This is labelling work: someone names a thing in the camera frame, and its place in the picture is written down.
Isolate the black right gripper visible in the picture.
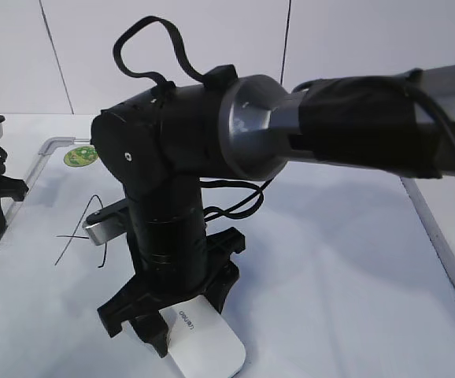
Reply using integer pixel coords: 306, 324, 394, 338
98, 228, 245, 358

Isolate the white board eraser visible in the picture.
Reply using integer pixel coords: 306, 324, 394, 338
146, 295, 246, 378

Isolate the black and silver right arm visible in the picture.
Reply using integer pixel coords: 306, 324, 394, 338
91, 65, 455, 356

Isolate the round green magnet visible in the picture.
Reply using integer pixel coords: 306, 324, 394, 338
63, 145, 98, 168

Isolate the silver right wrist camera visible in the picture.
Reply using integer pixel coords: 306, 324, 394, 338
83, 199, 129, 246

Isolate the white board with grey frame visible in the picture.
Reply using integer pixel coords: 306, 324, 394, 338
0, 148, 455, 377

